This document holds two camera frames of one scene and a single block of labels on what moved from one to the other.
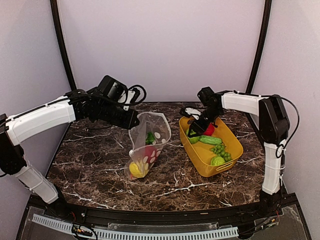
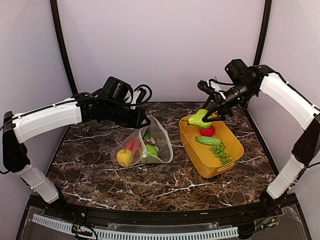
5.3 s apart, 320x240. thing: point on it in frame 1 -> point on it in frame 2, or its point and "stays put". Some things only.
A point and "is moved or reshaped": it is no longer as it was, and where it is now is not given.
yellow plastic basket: (200, 156) stays put
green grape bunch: (219, 150) stays put
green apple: (193, 139) -> (152, 149)
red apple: (210, 129) stays put
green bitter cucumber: (210, 140) stays put
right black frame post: (268, 5) stays put
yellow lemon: (138, 170) -> (124, 157)
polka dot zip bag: (145, 138) is moved or reshaped
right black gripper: (195, 125) -> (222, 107)
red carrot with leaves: (150, 138) -> (136, 147)
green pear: (217, 160) is moved or reshaped
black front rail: (247, 214) stays put
